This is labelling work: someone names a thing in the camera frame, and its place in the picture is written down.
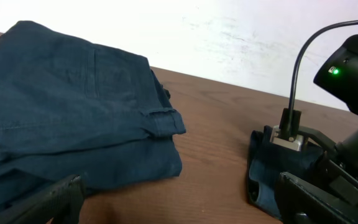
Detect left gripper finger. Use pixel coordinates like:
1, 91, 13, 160
0, 175, 85, 224

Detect right black camera cable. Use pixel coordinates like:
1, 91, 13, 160
278, 17, 358, 141

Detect dark blue shorts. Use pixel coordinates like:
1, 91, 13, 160
0, 21, 186, 212
246, 126, 323, 220

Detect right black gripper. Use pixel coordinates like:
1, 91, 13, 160
275, 146, 358, 223

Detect folded dark blue shorts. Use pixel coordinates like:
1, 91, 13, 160
0, 21, 186, 212

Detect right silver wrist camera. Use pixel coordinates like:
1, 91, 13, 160
270, 125, 307, 152

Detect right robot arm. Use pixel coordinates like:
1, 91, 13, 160
270, 34, 358, 223

